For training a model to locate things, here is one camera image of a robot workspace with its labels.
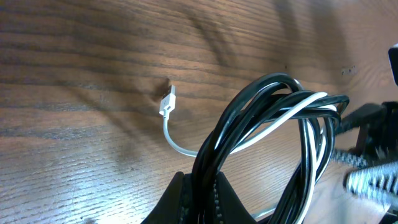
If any black usb cable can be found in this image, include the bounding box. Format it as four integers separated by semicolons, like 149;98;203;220
190;73;351;224

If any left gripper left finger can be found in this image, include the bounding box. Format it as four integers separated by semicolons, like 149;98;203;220
142;172;189;224

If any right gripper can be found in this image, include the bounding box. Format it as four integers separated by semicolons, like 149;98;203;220
331;43;398;206

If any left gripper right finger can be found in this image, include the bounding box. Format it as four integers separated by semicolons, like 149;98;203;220
214;172;257;224

